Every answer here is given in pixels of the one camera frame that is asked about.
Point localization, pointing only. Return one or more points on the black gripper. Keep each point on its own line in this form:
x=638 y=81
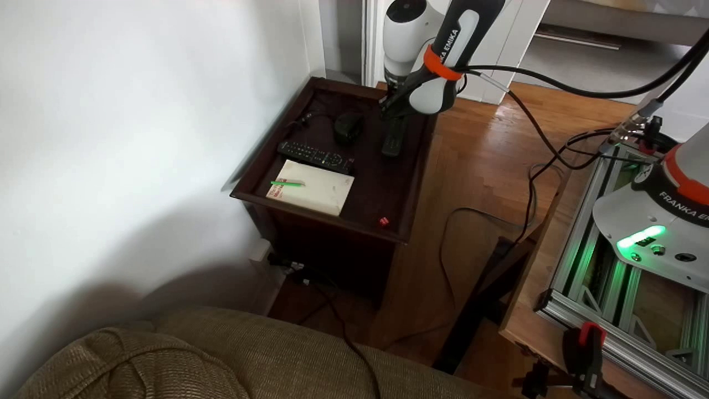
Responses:
x=404 y=101

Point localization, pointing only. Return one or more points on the gray remote control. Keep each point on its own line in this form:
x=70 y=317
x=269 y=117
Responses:
x=392 y=147

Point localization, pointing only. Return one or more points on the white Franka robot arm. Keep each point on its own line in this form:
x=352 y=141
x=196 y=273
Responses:
x=473 y=30

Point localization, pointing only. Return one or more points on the black remote with buttons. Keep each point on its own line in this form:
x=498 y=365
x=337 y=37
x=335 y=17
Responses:
x=314 y=155

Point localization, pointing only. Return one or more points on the small red button object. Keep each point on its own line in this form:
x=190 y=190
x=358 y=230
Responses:
x=385 y=220

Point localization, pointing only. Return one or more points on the dark wooden side table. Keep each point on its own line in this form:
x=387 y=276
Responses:
x=369 y=191

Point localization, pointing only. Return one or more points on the white notepad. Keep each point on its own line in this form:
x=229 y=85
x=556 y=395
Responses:
x=317 y=194

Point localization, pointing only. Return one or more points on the green pen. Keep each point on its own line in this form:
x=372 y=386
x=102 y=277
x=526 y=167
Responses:
x=289 y=182

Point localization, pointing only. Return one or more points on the black stand leg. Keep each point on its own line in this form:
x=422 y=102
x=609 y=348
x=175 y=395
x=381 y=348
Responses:
x=480 y=312

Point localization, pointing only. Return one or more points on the small black red clamp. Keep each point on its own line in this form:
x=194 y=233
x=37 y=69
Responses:
x=650 y=134

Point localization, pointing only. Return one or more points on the olive fabric sofa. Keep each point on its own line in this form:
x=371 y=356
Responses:
x=257 y=356

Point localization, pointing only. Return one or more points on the large red black clamp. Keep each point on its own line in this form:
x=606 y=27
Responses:
x=584 y=346

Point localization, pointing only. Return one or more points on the aluminium profile frame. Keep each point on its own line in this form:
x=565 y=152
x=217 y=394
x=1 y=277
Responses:
x=587 y=222

